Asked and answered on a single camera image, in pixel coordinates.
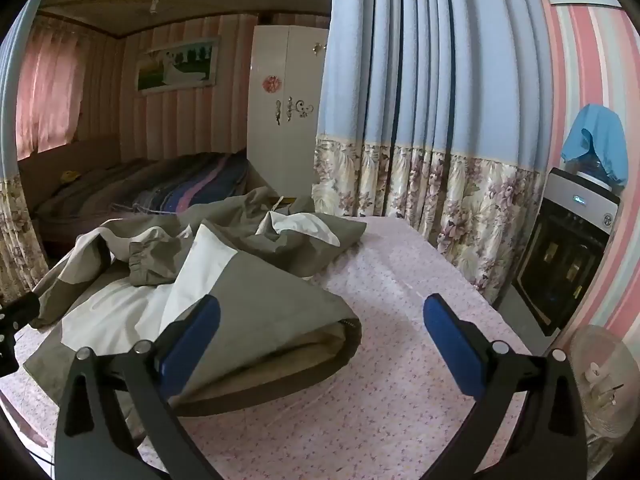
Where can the striped bed blanket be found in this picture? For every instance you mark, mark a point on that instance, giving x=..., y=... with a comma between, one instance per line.
x=175, y=185

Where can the framed wall picture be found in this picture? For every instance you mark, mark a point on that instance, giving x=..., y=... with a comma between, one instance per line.
x=180, y=65

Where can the olive and white jacket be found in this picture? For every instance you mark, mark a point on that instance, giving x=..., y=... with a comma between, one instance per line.
x=280, y=310

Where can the blue cloth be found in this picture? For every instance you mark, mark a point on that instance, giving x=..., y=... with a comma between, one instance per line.
x=600, y=135

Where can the water dispenser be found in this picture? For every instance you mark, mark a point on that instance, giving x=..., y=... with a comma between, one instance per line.
x=560, y=260

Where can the pink floral bed sheet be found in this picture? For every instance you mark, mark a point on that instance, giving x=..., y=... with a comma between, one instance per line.
x=390, y=360

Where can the brown bed headboard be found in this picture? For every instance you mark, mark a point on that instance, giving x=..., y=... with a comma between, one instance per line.
x=65, y=155

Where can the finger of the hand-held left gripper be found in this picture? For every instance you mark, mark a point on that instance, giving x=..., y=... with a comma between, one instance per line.
x=15, y=315

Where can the small yellow item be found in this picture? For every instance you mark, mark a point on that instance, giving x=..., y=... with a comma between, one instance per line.
x=70, y=176

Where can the white standing fan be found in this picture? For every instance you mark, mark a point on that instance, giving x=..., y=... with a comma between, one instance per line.
x=600, y=375

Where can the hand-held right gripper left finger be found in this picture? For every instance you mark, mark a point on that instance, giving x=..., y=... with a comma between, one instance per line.
x=192, y=340

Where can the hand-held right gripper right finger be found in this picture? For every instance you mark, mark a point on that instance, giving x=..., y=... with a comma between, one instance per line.
x=452, y=345

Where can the white wardrobe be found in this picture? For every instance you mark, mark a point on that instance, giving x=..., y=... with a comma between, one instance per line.
x=285, y=150

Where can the narrow blue floral-hem curtain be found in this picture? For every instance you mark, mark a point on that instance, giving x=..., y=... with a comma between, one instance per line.
x=15, y=230

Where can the wide blue floral-hem curtain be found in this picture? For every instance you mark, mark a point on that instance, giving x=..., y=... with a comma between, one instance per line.
x=400, y=60

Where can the red round wardrobe sticker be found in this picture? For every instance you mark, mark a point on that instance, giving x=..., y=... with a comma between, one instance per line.
x=272, y=83

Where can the pink window curtain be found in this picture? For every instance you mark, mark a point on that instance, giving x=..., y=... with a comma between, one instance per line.
x=50, y=85

